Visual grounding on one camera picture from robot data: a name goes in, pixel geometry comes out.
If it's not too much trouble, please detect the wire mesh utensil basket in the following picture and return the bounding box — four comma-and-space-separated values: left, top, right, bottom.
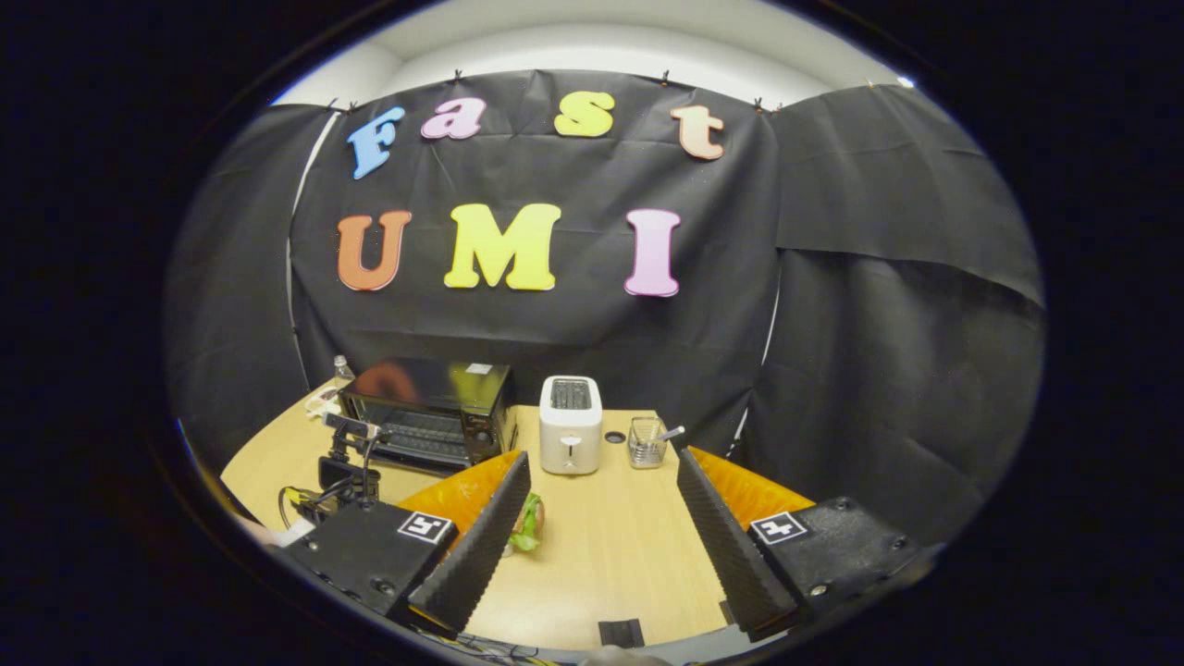
626, 416, 669, 470

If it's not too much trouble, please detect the sandwich with lettuce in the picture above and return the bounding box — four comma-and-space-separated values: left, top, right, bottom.
508, 491, 546, 555

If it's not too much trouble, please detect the black electric oven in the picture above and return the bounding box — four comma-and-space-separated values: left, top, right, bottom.
338, 358, 520, 476

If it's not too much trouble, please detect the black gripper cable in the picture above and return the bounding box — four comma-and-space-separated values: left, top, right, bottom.
277, 476, 371, 530

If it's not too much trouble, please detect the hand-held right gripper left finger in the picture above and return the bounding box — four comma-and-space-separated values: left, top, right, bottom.
280, 450, 534, 639

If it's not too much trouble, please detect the white toaster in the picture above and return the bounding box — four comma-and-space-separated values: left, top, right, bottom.
538, 375, 605, 477

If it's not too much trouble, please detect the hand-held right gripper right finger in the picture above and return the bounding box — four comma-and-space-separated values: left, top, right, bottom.
676, 447, 931, 644

